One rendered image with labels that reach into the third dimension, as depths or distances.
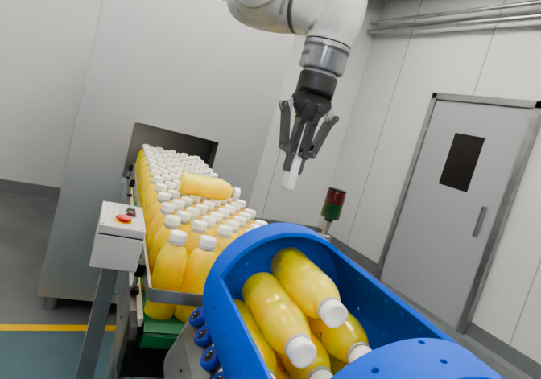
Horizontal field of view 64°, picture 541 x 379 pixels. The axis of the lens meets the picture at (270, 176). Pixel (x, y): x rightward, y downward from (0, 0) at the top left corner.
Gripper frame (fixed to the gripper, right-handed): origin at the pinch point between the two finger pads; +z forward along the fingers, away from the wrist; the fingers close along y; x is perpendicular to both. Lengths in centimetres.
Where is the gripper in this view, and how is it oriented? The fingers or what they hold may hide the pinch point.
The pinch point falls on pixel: (291, 172)
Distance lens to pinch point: 86.4
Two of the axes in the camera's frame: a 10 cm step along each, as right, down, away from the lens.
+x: 3.2, 2.0, -9.3
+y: -9.1, -2.1, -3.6
